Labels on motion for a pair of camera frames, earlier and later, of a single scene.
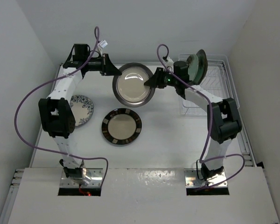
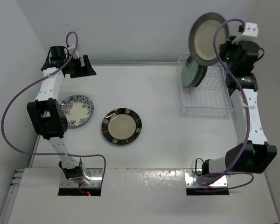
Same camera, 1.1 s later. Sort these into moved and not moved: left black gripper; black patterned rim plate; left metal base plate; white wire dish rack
Moved: left black gripper
Not moved: white wire dish rack; black patterned rim plate; left metal base plate
